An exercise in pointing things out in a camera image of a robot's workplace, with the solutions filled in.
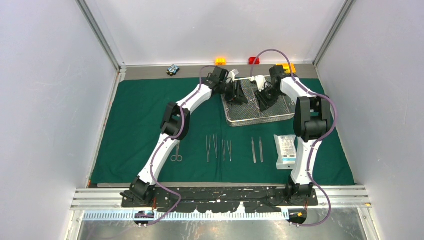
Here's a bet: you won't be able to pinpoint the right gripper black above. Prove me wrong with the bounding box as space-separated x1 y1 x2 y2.
254 85 283 112

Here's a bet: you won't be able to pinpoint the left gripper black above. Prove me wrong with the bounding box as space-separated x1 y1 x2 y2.
218 80 248 106

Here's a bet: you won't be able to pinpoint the surgical forceps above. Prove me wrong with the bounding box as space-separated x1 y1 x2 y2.
248 95 260 110

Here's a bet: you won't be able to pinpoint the metal mesh tray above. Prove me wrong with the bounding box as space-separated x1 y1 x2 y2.
221 77 296 127

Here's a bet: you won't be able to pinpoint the steel scalpel handle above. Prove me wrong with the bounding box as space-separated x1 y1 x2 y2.
251 137 257 164
259 137 264 163

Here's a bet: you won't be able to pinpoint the steel spatula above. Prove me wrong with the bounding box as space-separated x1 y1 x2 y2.
212 134 218 159

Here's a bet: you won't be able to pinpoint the white paper packet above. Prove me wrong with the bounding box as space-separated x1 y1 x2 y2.
274 134 297 170

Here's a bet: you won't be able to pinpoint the thin steel tweezers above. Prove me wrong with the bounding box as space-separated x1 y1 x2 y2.
227 141 232 162

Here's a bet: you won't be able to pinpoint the long steel forceps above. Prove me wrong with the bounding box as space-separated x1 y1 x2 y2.
206 135 211 163

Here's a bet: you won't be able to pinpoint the steel scissors blade pair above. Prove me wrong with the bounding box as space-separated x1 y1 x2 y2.
170 142 183 162

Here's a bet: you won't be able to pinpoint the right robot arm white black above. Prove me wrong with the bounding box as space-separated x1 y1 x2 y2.
251 65 332 205

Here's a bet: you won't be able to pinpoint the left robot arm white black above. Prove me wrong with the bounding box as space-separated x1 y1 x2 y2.
121 66 246 207

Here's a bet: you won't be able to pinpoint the yellow toy block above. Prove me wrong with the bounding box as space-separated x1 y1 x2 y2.
276 63 297 74

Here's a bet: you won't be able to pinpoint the red toy brick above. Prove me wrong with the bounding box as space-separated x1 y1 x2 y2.
248 56 260 65

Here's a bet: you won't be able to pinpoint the orange toy brick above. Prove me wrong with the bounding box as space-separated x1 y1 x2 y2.
214 57 227 66

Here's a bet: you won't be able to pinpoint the small blue black toy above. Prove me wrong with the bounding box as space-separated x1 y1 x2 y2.
166 64 180 77

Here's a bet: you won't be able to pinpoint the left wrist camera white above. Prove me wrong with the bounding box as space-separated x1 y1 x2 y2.
226 69 239 84

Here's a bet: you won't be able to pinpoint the aluminium frame rail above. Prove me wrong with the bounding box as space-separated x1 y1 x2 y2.
70 185 372 211

